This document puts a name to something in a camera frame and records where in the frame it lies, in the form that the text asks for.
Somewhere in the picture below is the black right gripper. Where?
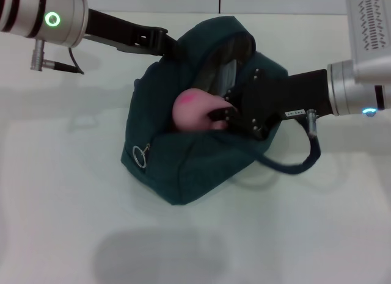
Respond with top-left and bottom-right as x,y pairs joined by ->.
207,68 -> 333,142

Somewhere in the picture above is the arm cable with plug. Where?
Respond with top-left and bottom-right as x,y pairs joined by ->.
305,109 -> 320,139
29,39 -> 86,76

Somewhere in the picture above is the right arm cable with plug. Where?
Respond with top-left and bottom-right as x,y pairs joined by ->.
305,109 -> 320,139

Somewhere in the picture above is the metal zipper pull ring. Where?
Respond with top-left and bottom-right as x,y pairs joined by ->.
132,143 -> 152,169

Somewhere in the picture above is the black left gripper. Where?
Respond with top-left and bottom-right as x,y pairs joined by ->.
82,7 -> 185,59

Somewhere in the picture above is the dark teal fabric lunch bag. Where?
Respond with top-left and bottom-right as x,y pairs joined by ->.
119,15 -> 322,207

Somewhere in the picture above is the pink toy peach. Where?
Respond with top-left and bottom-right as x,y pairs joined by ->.
171,88 -> 236,134

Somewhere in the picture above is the left arm cable with plug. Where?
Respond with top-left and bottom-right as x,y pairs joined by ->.
29,39 -> 86,76

